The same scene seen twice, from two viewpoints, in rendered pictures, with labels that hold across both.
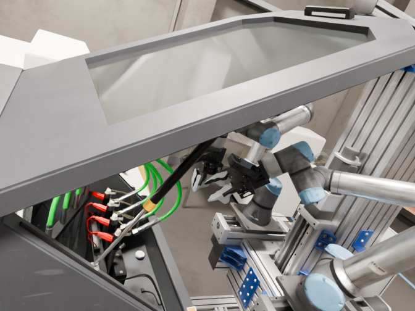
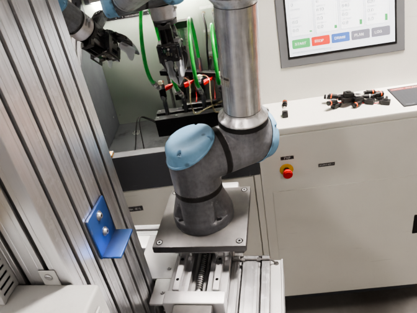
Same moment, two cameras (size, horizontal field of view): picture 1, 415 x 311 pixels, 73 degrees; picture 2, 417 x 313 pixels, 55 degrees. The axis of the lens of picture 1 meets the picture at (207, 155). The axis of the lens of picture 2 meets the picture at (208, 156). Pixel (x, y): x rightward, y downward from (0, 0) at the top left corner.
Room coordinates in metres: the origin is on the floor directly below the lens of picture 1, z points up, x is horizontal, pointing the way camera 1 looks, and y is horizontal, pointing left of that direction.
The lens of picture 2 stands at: (1.84, -0.94, 1.69)
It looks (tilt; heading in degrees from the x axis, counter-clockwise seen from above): 31 degrees down; 129
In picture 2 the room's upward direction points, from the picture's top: 11 degrees counter-clockwise
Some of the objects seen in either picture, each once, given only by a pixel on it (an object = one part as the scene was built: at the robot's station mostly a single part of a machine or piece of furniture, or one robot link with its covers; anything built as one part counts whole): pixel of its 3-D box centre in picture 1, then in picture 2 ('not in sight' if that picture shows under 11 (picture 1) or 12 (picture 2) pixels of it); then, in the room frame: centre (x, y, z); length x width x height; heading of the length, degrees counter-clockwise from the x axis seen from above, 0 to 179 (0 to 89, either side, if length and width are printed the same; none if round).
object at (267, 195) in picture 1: (267, 189); (195, 158); (1.31, -0.34, 1.20); 0.13 x 0.12 x 0.14; 58
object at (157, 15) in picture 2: (215, 139); (164, 12); (1.01, -0.01, 1.45); 0.08 x 0.08 x 0.05
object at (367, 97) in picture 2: not in sight; (356, 96); (1.44, 0.46, 1.01); 0.23 x 0.11 x 0.06; 33
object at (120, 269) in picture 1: (102, 255); (198, 125); (0.84, 0.25, 0.91); 0.34 x 0.10 x 0.15; 33
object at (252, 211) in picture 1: (259, 208); (201, 199); (1.30, -0.35, 1.09); 0.15 x 0.15 x 0.10
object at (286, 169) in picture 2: not in sight; (287, 172); (1.27, 0.20, 0.80); 0.05 x 0.04 x 0.05; 33
